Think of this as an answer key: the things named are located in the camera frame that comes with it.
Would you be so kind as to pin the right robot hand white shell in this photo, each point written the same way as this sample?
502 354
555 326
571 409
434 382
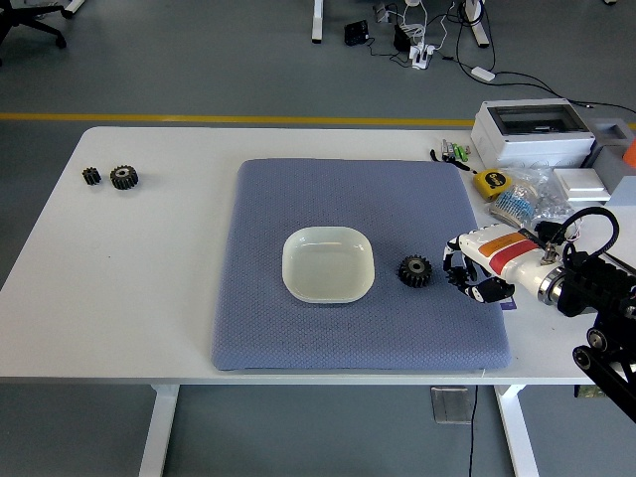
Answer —
507 256

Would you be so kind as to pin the large black gear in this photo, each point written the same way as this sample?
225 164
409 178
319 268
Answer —
124 177
415 271

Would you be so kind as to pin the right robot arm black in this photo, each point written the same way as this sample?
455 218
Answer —
591 283

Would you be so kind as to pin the light blue box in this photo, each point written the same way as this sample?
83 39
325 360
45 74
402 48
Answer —
623 191

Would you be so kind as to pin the black box on floor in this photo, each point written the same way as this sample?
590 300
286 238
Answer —
357 34

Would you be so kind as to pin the purple-edged label card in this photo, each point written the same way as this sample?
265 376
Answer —
509 304

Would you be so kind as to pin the blue resistor strip bundle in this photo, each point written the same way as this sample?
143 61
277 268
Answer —
514 206

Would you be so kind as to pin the clear plastic bag of parts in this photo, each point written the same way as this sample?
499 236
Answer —
551 199

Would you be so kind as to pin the yellow tape measure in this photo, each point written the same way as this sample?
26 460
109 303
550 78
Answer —
492 183

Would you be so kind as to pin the black tweezers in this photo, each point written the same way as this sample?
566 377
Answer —
621 262

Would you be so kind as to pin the green connector bundle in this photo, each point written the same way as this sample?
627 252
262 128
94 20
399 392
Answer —
454 151

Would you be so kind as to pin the grey block housing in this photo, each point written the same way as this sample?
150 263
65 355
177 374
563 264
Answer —
608 154

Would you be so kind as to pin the orange block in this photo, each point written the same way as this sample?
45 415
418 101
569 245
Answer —
630 156

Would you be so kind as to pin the white table leg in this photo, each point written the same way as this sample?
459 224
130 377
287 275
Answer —
159 427
517 432

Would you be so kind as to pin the blue-grey textured mat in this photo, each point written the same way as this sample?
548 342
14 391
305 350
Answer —
348 338

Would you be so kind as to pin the white square dish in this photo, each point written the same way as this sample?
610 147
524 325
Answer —
328 264

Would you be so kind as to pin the white power adapter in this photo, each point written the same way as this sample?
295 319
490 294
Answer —
483 73

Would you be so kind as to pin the white power strip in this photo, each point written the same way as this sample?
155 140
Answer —
423 55

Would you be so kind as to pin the white desk leg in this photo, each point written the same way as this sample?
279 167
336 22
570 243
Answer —
477 25
318 20

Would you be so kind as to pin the black power adapter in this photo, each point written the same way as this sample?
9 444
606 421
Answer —
401 37

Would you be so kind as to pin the small black gear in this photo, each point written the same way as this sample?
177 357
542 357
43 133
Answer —
91 176

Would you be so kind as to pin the white desk foot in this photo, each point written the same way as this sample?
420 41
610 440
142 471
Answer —
74 5

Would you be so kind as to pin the black office chair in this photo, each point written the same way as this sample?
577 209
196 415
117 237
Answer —
30 22

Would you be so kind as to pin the white flat switch panel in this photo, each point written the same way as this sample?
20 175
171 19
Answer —
581 184

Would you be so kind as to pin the white electrical enclosure box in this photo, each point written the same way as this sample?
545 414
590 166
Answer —
534 141

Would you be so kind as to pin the clear plastic bracket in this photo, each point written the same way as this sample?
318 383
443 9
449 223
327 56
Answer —
451 405

